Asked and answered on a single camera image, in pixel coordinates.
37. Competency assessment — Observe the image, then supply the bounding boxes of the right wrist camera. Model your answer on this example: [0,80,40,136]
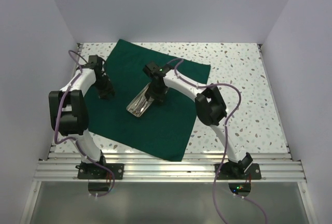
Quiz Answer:
[143,62,174,79]

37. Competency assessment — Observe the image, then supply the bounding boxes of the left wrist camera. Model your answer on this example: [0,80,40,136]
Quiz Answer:
[82,55,106,73]

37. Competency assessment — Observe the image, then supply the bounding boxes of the green surgical cloth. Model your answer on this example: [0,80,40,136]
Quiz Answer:
[81,39,196,162]

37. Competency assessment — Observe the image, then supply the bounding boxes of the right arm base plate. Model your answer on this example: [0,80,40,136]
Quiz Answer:
[214,162,262,180]

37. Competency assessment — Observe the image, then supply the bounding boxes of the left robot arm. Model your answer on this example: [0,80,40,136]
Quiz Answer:
[48,67,114,179]

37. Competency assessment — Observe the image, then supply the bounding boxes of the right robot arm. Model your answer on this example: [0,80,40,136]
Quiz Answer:
[144,72,253,179]

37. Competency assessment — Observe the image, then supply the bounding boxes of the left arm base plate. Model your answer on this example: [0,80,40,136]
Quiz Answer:
[75,162,124,180]

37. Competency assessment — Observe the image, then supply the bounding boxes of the steel scissors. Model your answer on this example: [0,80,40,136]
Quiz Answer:
[130,99,150,115]

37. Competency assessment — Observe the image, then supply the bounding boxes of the stainless steel tray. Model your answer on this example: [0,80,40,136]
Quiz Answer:
[126,83,154,118]

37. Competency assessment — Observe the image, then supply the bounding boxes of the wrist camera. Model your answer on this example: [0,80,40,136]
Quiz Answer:
[143,62,174,79]
[82,55,106,73]

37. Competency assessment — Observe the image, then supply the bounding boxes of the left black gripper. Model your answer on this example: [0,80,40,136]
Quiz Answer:
[93,74,115,100]

